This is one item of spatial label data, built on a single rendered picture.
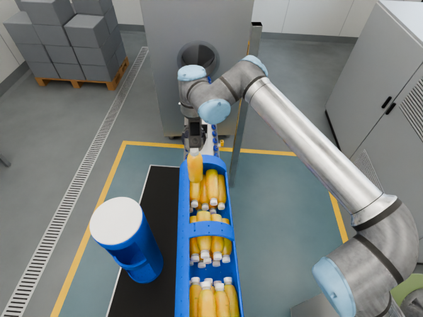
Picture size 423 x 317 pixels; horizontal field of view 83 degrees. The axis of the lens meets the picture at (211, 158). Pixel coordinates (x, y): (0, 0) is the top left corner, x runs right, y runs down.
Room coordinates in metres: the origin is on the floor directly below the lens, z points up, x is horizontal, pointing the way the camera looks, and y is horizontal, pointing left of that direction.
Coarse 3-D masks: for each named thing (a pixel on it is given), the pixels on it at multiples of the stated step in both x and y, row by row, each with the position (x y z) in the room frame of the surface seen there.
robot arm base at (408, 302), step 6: (420, 288) 0.21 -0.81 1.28; (408, 294) 0.20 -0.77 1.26; (414, 294) 0.19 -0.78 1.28; (420, 294) 0.19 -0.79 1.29; (408, 300) 0.18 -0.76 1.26; (414, 300) 0.17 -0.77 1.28; (420, 300) 0.17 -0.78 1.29; (402, 306) 0.16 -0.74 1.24; (408, 306) 0.16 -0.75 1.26; (414, 306) 0.16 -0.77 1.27; (420, 306) 0.15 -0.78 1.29; (408, 312) 0.14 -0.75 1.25; (414, 312) 0.14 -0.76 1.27; (420, 312) 0.14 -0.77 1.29
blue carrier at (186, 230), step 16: (208, 160) 0.83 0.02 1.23; (192, 224) 0.46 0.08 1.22; (208, 224) 0.46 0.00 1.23; (224, 224) 0.47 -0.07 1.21; (176, 272) 0.27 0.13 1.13; (192, 272) 0.31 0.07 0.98; (208, 272) 0.32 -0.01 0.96; (224, 272) 0.31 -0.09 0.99; (176, 288) 0.21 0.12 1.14; (176, 304) 0.15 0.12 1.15; (240, 304) 0.16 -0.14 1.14
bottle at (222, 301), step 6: (222, 288) 0.21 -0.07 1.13; (216, 294) 0.19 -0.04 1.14; (222, 294) 0.19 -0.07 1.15; (216, 300) 0.17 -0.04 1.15; (222, 300) 0.17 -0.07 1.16; (228, 300) 0.17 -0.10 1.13; (216, 306) 0.14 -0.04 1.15; (222, 306) 0.14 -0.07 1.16; (228, 306) 0.15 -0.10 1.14; (222, 312) 0.13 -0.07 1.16; (228, 312) 0.13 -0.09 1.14
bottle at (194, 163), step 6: (192, 156) 0.66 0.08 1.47; (198, 156) 0.67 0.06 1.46; (192, 162) 0.65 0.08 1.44; (198, 162) 0.65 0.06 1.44; (192, 168) 0.64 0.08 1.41; (198, 168) 0.65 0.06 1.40; (192, 174) 0.64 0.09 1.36; (198, 174) 0.65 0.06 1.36; (192, 180) 0.64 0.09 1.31; (198, 180) 0.64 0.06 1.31
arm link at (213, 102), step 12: (204, 84) 0.63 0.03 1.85; (216, 84) 0.61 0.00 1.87; (192, 96) 0.60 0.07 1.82; (204, 96) 0.58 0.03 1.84; (216, 96) 0.58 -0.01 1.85; (228, 96) 0.58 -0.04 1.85; (204, 108) 0.54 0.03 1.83; (216, 108) 0.54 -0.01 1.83; (228, 108) 0.56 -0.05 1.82; (204, 120) 0.54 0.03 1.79; (216, 120) 0.55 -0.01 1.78
